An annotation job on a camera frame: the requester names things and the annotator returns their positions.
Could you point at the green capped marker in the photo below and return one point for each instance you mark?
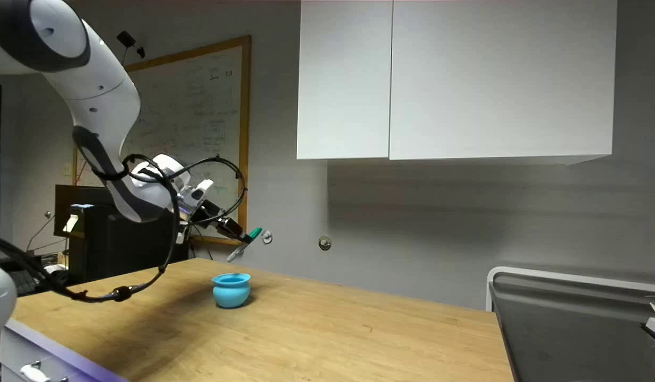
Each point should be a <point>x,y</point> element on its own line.
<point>254,233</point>

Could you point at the black keyboard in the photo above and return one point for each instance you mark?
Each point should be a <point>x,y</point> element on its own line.
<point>24,282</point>

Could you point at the round metal wall fitting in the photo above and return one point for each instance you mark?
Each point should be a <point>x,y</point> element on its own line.
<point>267,237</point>
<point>325,243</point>

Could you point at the black computer tower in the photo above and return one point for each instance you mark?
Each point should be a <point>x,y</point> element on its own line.
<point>120,244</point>

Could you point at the camera on mount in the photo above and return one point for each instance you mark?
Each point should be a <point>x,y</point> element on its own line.
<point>127,39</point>

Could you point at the wide white cabinet door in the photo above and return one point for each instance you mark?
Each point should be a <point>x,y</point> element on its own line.
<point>502,79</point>

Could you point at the black glass stove top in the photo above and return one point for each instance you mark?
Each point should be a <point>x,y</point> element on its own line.
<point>571,329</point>

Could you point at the wall switch plate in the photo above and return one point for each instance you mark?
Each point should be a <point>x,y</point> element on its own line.
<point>67,168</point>

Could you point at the wood framed whiteboard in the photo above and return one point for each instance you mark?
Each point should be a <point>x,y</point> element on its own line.
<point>200,106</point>

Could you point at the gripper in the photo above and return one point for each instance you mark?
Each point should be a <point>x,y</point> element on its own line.
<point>209,213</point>

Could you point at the black monitor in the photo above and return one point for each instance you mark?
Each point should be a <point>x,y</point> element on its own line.
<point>72,199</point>

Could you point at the narrow white cabinet door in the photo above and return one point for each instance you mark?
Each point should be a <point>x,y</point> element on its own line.
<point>344,79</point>

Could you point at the white wall cabinet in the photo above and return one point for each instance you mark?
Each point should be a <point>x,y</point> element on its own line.
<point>455,79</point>

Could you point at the white drawer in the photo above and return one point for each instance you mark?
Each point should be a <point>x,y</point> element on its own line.
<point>35,353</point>

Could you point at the blue vase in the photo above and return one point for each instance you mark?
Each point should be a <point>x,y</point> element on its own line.
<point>231,293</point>

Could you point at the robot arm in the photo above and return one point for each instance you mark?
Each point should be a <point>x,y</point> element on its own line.
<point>99,106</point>

